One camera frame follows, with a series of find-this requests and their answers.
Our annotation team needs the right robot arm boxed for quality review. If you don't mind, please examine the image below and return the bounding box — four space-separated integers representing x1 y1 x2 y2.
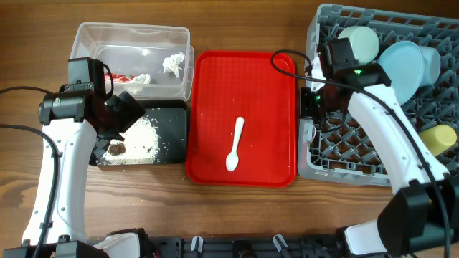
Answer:
297 61 458 257

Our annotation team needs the brown food chunk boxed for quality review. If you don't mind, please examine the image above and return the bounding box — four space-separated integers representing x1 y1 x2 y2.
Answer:
108 143 126 156

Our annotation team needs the yellow plastic cup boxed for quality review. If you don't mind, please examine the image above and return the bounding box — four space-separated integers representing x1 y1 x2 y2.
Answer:
419 125 458 156

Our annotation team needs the white rice pile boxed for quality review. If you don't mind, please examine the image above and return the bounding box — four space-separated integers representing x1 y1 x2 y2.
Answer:
98 118 159 166

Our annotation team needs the red serving tray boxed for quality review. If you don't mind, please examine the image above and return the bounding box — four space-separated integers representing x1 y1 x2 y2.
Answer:
186 50 297 188

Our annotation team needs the white tissue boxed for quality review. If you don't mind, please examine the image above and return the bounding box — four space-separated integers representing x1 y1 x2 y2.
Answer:
162 52 185 78
129 74 151 84

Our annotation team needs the light blue plate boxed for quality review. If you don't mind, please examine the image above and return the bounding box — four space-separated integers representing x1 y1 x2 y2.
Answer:
377 41 425 105

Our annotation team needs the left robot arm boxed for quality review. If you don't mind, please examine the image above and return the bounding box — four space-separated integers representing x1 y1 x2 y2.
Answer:
3 90 152 257

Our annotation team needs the green bowl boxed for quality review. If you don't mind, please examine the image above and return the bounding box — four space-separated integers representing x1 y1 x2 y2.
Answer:
338 26 379 65

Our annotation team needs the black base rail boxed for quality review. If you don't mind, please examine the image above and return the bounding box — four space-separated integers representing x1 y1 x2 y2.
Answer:
150 235 337 258

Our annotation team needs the white plastic spoon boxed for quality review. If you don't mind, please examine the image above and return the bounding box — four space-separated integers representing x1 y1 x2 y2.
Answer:
225 117 245 172

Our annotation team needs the black plastic tray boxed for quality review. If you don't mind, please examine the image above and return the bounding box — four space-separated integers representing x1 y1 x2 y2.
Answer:
90 100 189 166

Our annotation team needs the light blue bowl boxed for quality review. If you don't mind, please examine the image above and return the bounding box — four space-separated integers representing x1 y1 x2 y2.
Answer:
418 46 441 87

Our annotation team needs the clear plastic bin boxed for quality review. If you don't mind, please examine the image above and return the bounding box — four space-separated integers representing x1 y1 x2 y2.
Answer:
70 22 194 101

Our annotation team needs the red snack wrapper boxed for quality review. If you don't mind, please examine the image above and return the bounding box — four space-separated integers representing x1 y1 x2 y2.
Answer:
105 72 135 83

